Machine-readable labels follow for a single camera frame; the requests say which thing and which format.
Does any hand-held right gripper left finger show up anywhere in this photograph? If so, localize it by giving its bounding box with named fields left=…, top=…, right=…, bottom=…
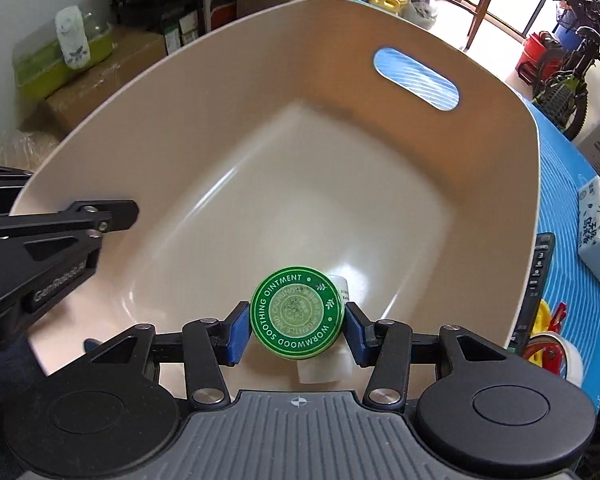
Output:
left=82, top=301, right=252, bottom=408

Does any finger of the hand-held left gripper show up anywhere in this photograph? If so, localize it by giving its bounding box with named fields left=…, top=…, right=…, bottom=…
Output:
left=0, top=200, right=140, bottom=241
left=7, top=230, right=104, bottom=325

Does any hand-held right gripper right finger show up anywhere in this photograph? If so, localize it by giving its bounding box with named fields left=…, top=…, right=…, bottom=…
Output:
left=344, top=301, right=523, bottom=407

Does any green round ointment tin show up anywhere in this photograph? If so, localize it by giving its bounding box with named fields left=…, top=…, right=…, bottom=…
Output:
left=249, top=265, right=350, bottom=361

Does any beige plastic basin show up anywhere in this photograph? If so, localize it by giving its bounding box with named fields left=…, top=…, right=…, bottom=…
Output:
left=9, top=0, right=541, bottom=401

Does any black remote control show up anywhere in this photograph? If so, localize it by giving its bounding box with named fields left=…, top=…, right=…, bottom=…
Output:
left=511, top=232, right=557, bottom=356

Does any white adhesive tape roll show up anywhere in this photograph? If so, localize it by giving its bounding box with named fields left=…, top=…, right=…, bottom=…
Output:
left=525, top=332, right=586, bottom=388

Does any clear bag of grain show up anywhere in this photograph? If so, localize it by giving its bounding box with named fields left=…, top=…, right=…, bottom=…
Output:
left=0, top=130, right=63, bottom=171

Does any brown cardboard box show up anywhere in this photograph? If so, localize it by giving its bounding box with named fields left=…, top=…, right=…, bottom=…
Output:
left=22, top=27, right=168, bottom=141

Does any green lidded container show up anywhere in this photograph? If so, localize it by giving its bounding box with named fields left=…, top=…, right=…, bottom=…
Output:
left=12, top=10, right=115, bottom=101

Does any blue silicone mat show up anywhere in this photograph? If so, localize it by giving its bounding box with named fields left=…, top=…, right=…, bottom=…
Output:
left=330, top=0, right=600, bottom=421

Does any white patterned tissue box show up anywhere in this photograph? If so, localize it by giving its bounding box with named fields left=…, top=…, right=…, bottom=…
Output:
left=577, top=160, right=600, bottom=288

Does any green children's bicycle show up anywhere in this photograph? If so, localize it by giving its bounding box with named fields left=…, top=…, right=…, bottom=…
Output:
left=530, top=0, right=600, bottom=141

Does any white plastic bag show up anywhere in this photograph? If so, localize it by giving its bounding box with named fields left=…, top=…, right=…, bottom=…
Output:
left=405, top=0, right=439, bottom=29

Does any red bucket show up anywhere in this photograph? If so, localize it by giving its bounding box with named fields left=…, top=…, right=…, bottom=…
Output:
left=516, top=32, right=566, bottom=86

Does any blue barrel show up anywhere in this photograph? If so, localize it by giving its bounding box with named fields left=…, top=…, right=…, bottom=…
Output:
left=555, top=20, right=589, bottom=61

